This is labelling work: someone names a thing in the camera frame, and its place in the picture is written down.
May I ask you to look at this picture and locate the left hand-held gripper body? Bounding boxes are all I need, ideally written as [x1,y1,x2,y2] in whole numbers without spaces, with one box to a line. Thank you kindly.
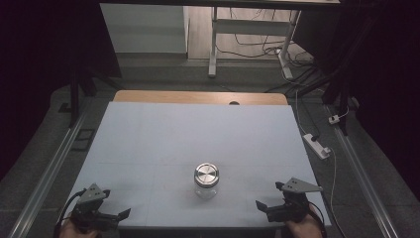
[69,182,120,234]

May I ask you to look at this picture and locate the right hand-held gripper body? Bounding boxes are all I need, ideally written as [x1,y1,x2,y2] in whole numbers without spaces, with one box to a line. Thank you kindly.
[265,177,324,223]

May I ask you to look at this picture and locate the clear glass jar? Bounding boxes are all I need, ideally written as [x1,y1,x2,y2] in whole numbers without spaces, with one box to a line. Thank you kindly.
[194,182,218,200]

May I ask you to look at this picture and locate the round silver metal lid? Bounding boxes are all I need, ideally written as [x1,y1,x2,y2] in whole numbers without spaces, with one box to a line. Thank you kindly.
[193,162,221,188]

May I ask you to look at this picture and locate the person's left hand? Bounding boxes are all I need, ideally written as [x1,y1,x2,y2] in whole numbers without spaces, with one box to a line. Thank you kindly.
[58,219,101,238]

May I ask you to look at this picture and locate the person's right hand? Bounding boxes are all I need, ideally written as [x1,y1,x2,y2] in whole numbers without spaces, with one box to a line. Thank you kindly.
[285,204,326,238]

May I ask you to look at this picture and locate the white power strip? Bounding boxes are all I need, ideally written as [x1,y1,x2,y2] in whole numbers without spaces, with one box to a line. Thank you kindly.
[302,132,332,161]

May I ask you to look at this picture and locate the white foam mat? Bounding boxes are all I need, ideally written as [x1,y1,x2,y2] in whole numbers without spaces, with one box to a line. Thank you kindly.
[56,101,332,229]

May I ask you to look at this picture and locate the dark curtain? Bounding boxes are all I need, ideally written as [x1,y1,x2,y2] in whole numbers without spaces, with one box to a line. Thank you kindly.
[293,0,420,194]
[0,0,123,181]

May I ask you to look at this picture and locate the white panel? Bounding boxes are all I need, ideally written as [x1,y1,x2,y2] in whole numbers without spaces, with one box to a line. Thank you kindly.
[99,3,190,55]

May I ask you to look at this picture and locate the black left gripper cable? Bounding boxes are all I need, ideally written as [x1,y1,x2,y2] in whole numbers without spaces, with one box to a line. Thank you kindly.
[53,188,87,238]

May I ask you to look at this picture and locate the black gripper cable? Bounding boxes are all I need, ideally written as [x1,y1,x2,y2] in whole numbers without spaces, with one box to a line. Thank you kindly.
[53,188,87,238]
[308,200,329,238]

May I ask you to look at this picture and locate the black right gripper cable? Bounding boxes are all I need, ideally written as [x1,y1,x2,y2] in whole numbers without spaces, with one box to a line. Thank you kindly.
[308,200,329,238]

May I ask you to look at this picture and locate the white power strip cable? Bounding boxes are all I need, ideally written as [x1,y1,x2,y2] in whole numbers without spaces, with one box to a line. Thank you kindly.
[294,88,349,238]

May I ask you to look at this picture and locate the aluminium floor rail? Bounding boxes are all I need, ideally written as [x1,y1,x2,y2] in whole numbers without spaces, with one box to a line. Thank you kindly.
[7,107,89,238]
[325,104,401,238]

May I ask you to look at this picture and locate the black rectangular floor frame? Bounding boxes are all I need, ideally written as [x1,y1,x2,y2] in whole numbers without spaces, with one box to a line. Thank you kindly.
[70,128,97,153]

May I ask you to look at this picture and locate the black floor cable bundle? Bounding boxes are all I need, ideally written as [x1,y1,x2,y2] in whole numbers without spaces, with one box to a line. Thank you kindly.
[216,8,320,94]

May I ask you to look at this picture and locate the white metal desk frame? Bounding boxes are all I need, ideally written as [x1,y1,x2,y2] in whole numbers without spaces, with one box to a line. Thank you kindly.
[207,6,302,80]

